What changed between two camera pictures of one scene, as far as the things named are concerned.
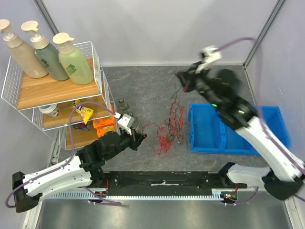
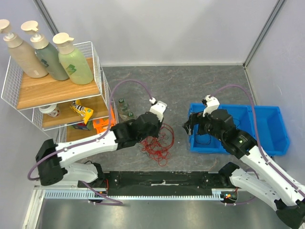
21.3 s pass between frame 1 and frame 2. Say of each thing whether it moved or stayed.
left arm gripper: moved
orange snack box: stayed
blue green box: stayed
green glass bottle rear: stayed
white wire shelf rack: stayed
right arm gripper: moved
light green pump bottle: stayed
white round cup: stayed
